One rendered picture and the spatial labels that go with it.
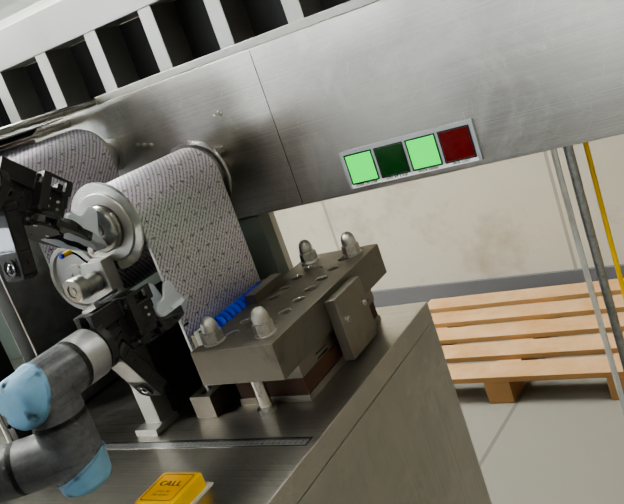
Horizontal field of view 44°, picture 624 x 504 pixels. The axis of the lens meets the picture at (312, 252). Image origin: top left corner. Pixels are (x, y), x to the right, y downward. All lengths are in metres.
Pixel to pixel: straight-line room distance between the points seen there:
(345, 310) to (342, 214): 2.74
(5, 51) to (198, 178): 0.63
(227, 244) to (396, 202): 2.48
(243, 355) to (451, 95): 0.53
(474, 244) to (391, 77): 2.48
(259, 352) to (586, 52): 0.65
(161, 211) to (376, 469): 0.54
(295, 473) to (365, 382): 0.23
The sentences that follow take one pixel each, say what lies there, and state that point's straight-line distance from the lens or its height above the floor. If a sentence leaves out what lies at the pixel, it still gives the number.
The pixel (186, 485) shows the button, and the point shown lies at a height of 0.92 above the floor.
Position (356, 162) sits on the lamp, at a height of 1.20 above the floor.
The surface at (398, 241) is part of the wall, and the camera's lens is 3.92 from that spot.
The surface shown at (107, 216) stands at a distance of 1.25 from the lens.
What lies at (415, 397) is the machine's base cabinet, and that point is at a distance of 1.40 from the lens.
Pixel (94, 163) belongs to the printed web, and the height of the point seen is 1.34.
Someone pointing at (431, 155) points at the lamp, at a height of 1.18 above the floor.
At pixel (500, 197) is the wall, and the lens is 3.62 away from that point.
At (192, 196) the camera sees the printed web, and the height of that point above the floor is 1.24.
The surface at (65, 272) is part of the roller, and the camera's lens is 1.41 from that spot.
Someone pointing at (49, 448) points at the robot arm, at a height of 1.04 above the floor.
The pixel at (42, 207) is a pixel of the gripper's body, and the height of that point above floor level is 1.32.
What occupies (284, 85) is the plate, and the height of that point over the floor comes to 1.36.
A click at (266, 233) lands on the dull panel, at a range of 1.54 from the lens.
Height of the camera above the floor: 1.41
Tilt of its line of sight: 14 degrees down
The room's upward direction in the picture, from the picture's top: 20 degrees counter-clockwise
